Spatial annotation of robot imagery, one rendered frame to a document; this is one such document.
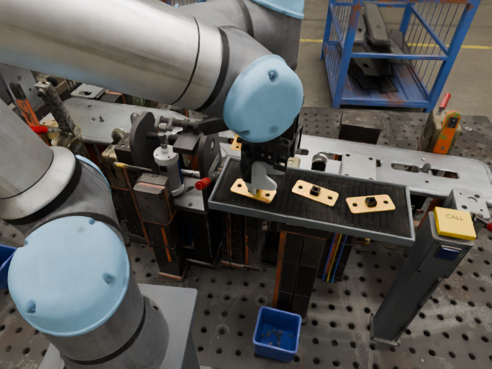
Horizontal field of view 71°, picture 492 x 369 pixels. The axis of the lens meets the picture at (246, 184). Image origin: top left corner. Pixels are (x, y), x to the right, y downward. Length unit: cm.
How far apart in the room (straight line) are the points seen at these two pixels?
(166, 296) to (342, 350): 56
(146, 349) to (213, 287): 57
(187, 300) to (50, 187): 28
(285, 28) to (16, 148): 34
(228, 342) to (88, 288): 66
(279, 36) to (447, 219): 45
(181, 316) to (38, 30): 47
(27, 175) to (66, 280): 13
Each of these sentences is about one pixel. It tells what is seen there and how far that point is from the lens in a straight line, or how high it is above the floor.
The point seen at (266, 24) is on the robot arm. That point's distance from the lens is 45.
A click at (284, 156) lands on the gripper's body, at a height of 128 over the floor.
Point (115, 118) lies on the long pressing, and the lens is 124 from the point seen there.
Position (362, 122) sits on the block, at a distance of 115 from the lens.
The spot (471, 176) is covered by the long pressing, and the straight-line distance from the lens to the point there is 113.
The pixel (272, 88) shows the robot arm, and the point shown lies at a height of 150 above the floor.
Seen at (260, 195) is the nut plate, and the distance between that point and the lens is 67.
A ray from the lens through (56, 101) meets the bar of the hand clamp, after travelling 105.
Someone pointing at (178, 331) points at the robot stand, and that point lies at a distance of 60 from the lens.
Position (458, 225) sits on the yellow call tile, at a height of 116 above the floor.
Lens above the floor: 164
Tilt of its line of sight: 44 degrees down
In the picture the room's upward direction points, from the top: straight up
